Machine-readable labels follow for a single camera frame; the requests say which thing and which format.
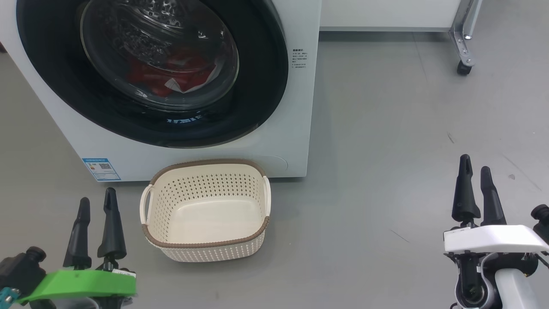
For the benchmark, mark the white partition panel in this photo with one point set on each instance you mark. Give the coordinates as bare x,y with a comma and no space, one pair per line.
386,13

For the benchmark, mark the metal leg with caster wheel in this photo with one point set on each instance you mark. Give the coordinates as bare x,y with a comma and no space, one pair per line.
463,43

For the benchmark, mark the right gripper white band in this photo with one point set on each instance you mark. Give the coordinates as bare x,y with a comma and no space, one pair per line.
493,240

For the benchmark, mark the stainless steel washing machine drum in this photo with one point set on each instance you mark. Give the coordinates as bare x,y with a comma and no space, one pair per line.
141,25

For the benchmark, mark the white front-load washing machine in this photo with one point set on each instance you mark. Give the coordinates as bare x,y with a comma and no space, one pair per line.
274,128

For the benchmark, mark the red and white jersey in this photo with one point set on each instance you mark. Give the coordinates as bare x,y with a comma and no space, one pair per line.
154,79

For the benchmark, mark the cream perforated laundry basket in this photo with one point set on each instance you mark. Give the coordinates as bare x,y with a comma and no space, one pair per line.
206,219

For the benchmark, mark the blue energy label sticker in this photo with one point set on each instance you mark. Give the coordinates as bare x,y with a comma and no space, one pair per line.
101,169

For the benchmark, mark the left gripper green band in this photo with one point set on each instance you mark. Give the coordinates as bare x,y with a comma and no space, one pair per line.
85,283

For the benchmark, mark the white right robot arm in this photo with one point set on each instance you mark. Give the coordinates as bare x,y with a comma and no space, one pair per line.
517,292

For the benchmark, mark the washing machine glass door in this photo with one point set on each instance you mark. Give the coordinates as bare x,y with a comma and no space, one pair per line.
257,86

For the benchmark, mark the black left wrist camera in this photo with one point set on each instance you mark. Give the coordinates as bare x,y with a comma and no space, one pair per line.
19,268

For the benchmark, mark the round drain filter cover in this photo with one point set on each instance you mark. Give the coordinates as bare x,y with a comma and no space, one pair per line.
276,165

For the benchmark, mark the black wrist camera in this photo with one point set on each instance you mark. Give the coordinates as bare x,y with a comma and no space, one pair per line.
541,219
19,268

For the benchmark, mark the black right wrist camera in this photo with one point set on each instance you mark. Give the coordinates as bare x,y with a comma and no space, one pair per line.
541,219

